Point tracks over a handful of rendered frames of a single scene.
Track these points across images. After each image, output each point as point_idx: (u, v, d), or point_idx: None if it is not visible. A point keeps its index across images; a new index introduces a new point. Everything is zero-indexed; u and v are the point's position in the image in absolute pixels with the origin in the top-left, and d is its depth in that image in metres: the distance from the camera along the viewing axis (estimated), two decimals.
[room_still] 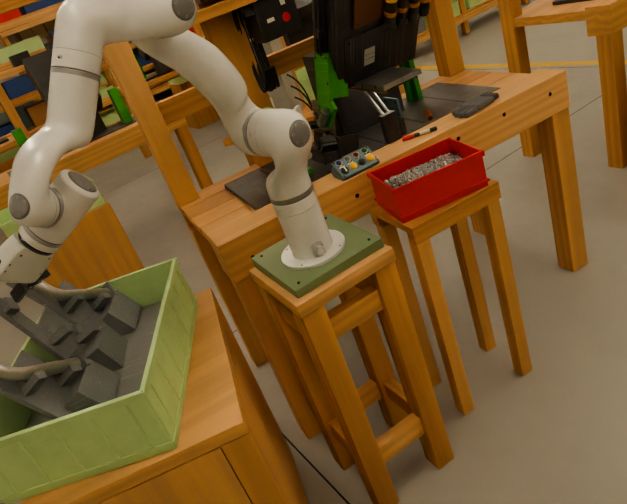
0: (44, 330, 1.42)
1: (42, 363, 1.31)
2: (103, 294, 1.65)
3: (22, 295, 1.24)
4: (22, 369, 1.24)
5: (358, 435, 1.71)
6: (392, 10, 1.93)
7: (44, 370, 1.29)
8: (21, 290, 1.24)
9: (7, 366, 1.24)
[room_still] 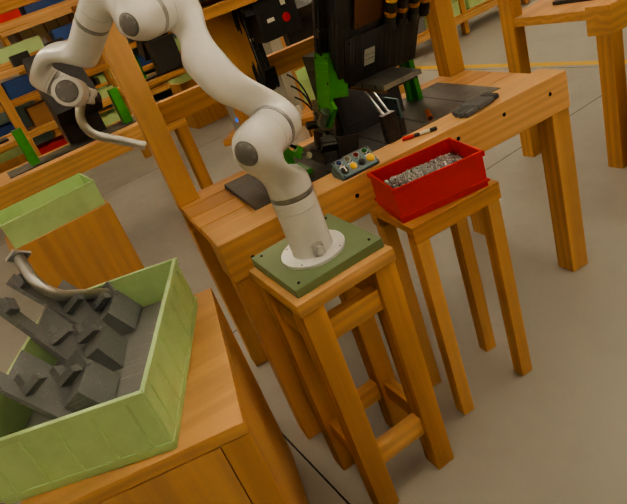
0: (44, 330, 1.42)
1: (114, 136, 1.97)
2: (103, 294, 1.65)
3: None
4: (94, 135, 1.95)
5: (358, 435, 1.71)
6: (392, 10, 1.93)
7: (111, 142, 1.97)
8: None
9: (90, 127, 1.95)
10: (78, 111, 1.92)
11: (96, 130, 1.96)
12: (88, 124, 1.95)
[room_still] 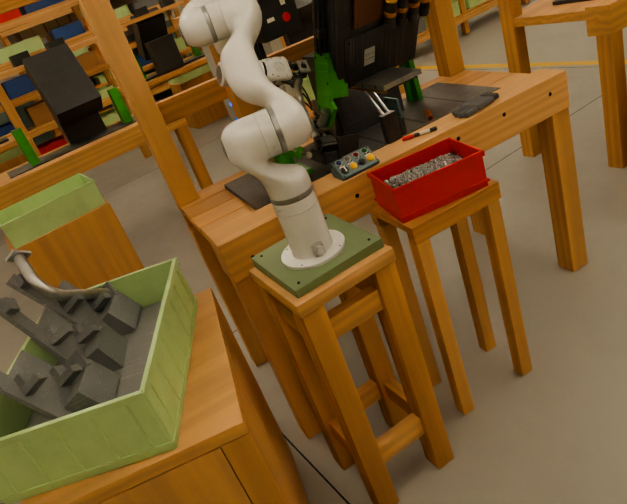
0: (44, 330, 1.42)
1: None
2: (103, 294, 1.65)
3: (299, 77, 2.16)
4: None
5: (358, 435, 1.71)
6: (392, 10, 1.93)
7: None
8: (298, 75, 2.15)
9: (299, 97, 2.22)
10: (295, 81, 2.20)
11: (302, 102, 2.22)
12: (301, 94, 2.22)
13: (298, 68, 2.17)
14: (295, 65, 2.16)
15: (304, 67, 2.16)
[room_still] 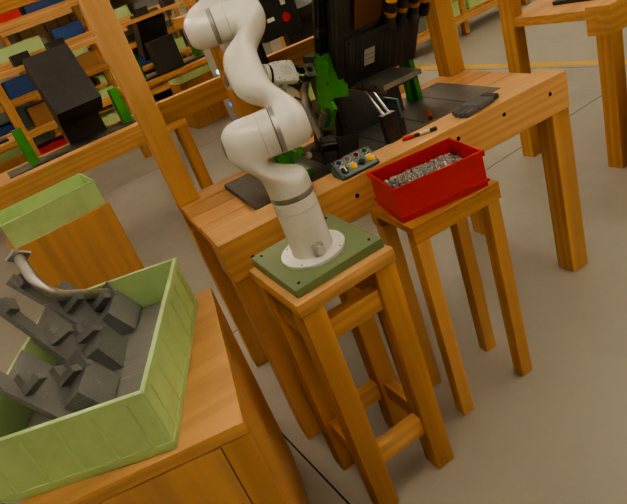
0: (44, 330, 1.42)
1: (311, 118, 2.21)
2: (103, 294, 1.65)
3: (305, 80, 2.17)
4: (303, 108, 2.25)
5: (358, 435, 1.71)
6: (392, 10, 1.93)
7: None
8: (304, 78, 2.16)
9: (305, 100, 2.24)
10: (301, 85, 2.21)
11: (308, 105, 2.24)
12: (307, 97, 2.24)
13: (305, 71, 2.18)
14: (301, 69, 2.18)
15: (310, 70, 2.17)
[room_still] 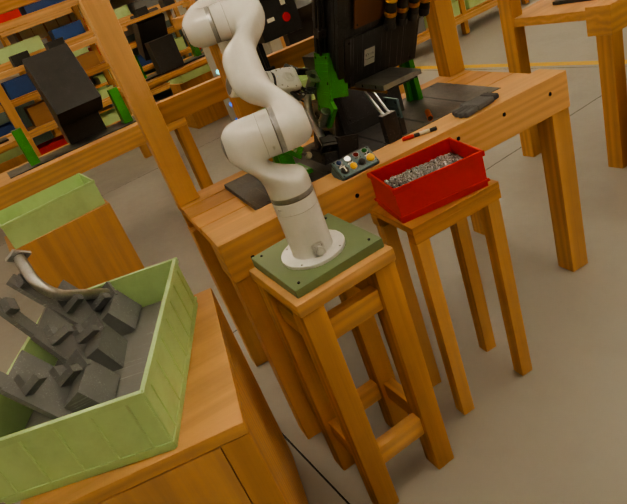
0: (44, 330, 1.42)
1: (314, 125, 2.20)
2: (103, 294, 1.65)
3: (308, 93, 2.15)
4: None
5: (358, 435, 1.71)
6: (392, 10, 1.93)
7: (312, 127, 2.22)
8: (307, 91, 2.14)
9: (308, 107, 2.23)
10: None
11: (311, 112, 2.23)
12: (310, 104, 2.23)
13: (302, 73, 2.18)
14: (299, 70, 2.17)
15: (313, 77, 2.16)
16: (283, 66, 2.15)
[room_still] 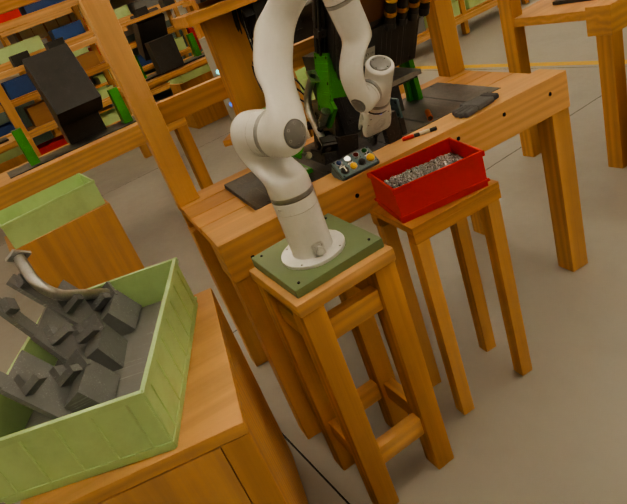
0: (44, 330, 1.42)
1: (314, 125, 2.20)
2: (103, 294, 1.65)
3: None
4: (306, 115, 2.23)
5: (358, 435, 1.71)
6: (392, 10, 1.93)
7: (312, 127, 2.22)
8: None
9: (308, 107, 2.23)
10: (304, 91, 2.20)
11: (311, 112, 2.23)
12: (310, 104, 2.23)
13: None
14: (375, 134, 1.92)
15: (313, 77, 2.16)
16: None
